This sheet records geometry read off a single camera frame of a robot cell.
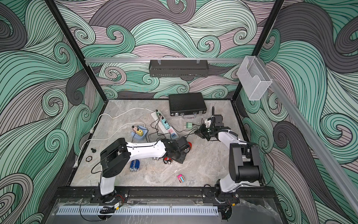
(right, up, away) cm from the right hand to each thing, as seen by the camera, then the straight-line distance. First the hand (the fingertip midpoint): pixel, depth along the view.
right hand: (193, 132), depth 90 cm
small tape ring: (-68, -17, -3) cm, 70 cm away
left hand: (-8, -14, -5) cm, 17 cm away
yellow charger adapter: (-36, -1, +2) cm, 36 cm away
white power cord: (-77, -1, +13) cm, 78 cm away
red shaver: (-24, -16, -5) cm, 29 cm away
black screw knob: (-66, -12, -1) cm, 67 cm away
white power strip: (-20, +4, +5) cm, 21 cm away
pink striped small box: (-9, -24, -14) cm, 29 cm away
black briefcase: (-2, +19, +21) cm, 28 cm away
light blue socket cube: (-34, 0, +5) cm, 34 cm away
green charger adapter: (-2, +3, +10) cm, 11 cm away
